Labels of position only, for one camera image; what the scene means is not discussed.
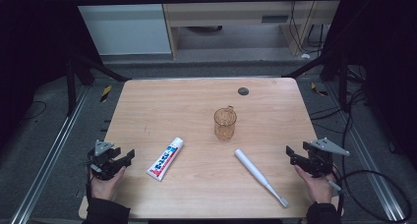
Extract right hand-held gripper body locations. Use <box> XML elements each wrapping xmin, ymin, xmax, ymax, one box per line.
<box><xmin>307</xmin><ymin>137</ymin><xmax>350</xmax><ymax>179</ymax></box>

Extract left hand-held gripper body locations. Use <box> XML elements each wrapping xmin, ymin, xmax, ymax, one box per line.
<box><xmin>87</xmin><ymin>140</ymin><xmax>118</xmax><ymax>182</ymax></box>

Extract white toothpaste tube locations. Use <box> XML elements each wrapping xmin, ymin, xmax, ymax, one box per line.
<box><xmin>146</xmin><ymin>137</ymin><xmax>185</xmax><ymax>182</ymax></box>

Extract white electric toothbrush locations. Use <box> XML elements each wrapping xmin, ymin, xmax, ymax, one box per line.
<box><xmin>233</xmin><ymin>147</ymin><xmax>290</xmax><ymax>208</ymax></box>

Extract clear amber plastic cup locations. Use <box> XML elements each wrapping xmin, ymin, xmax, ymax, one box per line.
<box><xmin>213</xmin><ymin>105</ymin><xmax>238</xmax><ymax>142</ymax></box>

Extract person's left hand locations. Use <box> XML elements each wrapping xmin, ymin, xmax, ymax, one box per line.
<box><xmin>89</xmin><ymin>166</ymin><xmax>128</xmax><ymax>201</ymax></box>

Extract person's right hand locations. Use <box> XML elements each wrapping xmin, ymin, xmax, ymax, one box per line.
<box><xmin>293</xmin><ymin>165</ymin><xmax>338</xmax><ymax>204</ymax></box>

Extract yellow black striped tape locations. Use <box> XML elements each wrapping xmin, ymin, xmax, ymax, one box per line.
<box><xmin>310</xmin><ymin>82</ymin><xmax>329</xmax><ymax>97</ymax></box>
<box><xmin>99</xmin><ymin>84</ymin><xmax>113</xmax><ymax>103</ymax></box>

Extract black metal stand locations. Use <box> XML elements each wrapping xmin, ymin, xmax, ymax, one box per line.
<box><xmin>64</xmin><ymin>50</ymin><xmax>132</xmax><ymax>118</ymax></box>
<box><xmin>282</xmin><ymin>48</ymin><xmax>351</xmax><ymax>113</ymax></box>

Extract dark curtain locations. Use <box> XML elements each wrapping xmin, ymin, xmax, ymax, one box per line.
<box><xmin>319</xmin><ymin>0</ymin><xmax>417</xmax><ymax>171</ymax></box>
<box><xmin>0</xmin><ymin>0</ymin><xmax>105</xmax><ymax>153</ymax></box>

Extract white cabinet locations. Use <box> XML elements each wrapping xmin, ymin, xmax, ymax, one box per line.
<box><xmin>69</xmin><ymin>0</ymin><xmax>172</xmax><ymax>57</ymax></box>

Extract light wooden desk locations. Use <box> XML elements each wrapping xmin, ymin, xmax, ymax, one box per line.
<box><xmin>158</xmin><ymin>0</ymin><xmax>346</xmax><ymax>59</ymax></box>

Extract grey cable plug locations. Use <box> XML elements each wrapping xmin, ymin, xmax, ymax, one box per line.
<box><xmin>327</xmin><ymin>180</ymin><xmax>344</xmax><ymax>195</ymax></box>

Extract aluminium floor rail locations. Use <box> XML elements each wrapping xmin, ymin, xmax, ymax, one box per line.
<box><xmin>11</xmin><ymin>85</ymin><xmax>90</xmax><ymax>224</ymax></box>
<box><xmin>324</xmin><ymin>82</ymin><xmax>408</xmax><ymax>223</ymax></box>

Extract black floor cables bundle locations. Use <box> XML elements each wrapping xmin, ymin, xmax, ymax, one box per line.
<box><xmin>309</xmin><ymin>65</ymin><xmax>370</xmax><ymax>135</ymax></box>

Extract black floor cable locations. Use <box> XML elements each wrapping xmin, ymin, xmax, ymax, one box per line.
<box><xmin>19</xmin><ymin>100</ymin><xmax>48</xmax><ymax>123</ymax></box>

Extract hanging black cables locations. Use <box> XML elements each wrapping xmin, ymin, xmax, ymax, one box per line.
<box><xmin>287</xmin><ymin>0</ymin><xmax>327</xmax><ymax>55</ymax></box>

